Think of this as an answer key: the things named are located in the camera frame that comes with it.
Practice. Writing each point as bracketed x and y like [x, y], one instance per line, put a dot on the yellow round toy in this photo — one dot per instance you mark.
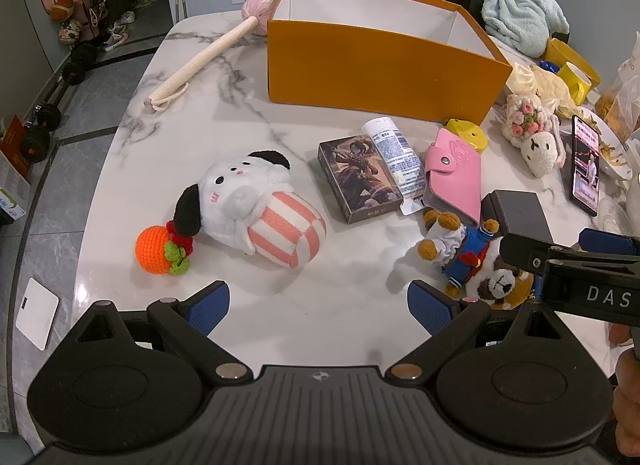
[470, 132]

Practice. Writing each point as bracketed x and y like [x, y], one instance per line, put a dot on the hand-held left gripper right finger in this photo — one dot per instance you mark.
[430, 307]

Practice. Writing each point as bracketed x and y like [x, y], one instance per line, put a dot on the dark grey box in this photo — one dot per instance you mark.
[520, 212]

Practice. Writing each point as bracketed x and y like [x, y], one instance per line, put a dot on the printed cardboard box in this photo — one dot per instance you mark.
[15, 165]

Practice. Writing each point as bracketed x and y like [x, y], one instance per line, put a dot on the white bathroom scale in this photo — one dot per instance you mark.
[37, 312]

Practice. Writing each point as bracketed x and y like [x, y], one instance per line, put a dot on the orange cardboard box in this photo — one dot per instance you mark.
[375, 70]

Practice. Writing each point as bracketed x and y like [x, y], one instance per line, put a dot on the yellow bowl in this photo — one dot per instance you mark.
[562, 50]

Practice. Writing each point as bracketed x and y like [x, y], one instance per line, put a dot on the illustrated card box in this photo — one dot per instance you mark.
[360, 180]

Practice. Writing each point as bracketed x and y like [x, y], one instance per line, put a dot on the orange basketball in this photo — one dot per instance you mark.
[62, 9]

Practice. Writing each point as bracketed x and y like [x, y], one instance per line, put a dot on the yellow cup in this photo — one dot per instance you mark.
[570, 77]

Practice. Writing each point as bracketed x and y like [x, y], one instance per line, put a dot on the pink snap wallet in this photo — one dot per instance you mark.
[455, 180]

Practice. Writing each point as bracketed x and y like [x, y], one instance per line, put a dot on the orange crochet persimmon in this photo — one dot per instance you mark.
[155, 250]

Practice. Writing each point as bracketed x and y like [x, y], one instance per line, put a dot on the white dog plush striped cushion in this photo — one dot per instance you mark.
[235, 195]

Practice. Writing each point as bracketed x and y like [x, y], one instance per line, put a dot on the cream cloth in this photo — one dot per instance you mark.
[545, 85]

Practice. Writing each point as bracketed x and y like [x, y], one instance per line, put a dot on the bear plush blue overalls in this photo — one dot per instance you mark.
[460, 250]

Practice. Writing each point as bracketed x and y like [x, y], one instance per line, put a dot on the brown white dog plush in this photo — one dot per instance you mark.
[497, 285]

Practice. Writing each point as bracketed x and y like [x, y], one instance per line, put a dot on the clear plastic bag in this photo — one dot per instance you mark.
[627, 95]

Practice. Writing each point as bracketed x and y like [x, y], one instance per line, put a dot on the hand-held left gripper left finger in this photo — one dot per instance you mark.
[209, 306]

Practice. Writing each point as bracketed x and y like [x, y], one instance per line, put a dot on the white sneaker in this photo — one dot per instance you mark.
[116, 40]
[125, 17]

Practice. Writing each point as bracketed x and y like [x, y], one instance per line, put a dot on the blue crumpled packet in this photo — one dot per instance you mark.
[547, 66]

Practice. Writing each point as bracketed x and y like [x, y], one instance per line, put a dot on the white cream tube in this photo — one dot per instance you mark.
[395, 155]

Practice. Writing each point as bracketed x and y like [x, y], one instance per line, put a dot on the light blue fleece towel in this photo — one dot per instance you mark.
[520, 15]

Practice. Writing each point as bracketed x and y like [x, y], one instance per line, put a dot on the black dumbbell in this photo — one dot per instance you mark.
[80, 62]
[37, 140]

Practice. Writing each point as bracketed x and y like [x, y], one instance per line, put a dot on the crochet bunny with flowers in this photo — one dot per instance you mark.
[535, 145]

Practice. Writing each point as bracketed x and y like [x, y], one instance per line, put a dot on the black smartphone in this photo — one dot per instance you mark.
[585, 165]

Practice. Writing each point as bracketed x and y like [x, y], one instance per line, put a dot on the person's right hand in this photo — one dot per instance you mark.
[628, 390]

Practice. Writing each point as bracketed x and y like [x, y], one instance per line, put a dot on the patterned ball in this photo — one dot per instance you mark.
[70, 31]

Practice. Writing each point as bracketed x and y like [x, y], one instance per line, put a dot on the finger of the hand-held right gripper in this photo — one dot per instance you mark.
[610, 241]
[525, 252]

